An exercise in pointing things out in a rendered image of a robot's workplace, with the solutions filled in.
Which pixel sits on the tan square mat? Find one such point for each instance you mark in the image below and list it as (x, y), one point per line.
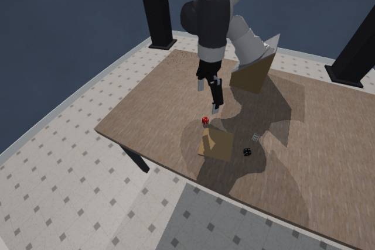
(216, 144)

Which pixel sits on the red die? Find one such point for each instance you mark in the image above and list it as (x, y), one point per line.
(205, 120)

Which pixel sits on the white die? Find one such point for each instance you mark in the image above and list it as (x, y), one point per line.
(255, 137)

